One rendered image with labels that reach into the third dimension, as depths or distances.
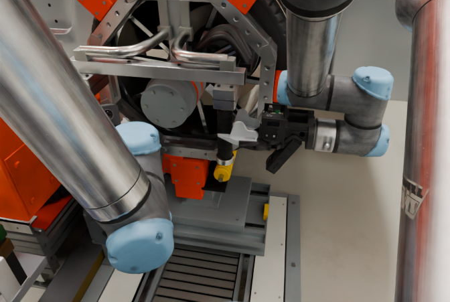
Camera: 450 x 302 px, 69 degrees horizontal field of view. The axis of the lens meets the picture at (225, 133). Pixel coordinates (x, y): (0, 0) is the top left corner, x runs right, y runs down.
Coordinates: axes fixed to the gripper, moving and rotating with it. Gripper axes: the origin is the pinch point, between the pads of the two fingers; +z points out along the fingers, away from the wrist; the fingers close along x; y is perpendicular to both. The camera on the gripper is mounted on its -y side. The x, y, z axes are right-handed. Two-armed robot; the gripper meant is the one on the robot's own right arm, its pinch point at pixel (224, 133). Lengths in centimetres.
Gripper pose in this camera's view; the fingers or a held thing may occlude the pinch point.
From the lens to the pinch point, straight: 77.7
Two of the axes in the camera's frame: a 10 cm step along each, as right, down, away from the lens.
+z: -9.8, -1.0, 1.5
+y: 0.0, -8.4, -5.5
